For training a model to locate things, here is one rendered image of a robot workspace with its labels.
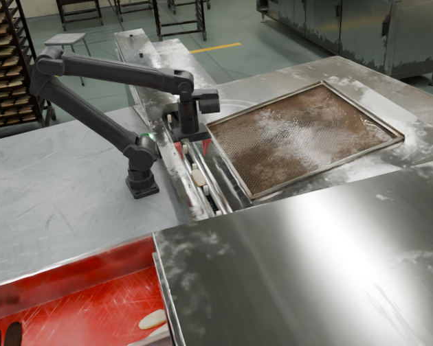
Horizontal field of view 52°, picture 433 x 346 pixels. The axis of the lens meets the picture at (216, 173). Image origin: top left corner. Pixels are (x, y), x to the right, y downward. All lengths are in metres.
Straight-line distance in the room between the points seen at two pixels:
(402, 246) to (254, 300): 0.18
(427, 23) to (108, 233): 3.33
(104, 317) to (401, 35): 3.38
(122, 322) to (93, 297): 0.12
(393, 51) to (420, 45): 0.26
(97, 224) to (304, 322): 1.03
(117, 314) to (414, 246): 0.76
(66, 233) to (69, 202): 0.16
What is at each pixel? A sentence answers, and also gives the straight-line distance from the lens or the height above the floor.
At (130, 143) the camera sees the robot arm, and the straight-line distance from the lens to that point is 1.40.
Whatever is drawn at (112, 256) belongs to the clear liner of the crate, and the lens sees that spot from 1.15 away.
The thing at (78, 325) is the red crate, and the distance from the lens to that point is 1.13.
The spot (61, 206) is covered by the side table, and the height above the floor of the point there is 0.82.
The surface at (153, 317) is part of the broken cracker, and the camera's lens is 1.08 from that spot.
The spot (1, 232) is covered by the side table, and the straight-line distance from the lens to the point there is 1.51.
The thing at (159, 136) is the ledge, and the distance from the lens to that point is 1.72.
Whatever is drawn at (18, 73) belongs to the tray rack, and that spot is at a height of 0.61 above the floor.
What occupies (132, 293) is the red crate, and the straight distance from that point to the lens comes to 1.15.
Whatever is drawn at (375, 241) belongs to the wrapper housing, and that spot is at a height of 1.30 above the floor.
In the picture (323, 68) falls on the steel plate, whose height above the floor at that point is 0.82.
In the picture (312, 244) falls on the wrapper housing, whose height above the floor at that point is 1.30.
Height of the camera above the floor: 1.65
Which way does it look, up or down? 33 degrees down
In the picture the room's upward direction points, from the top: 5 degrees counter-clockwise
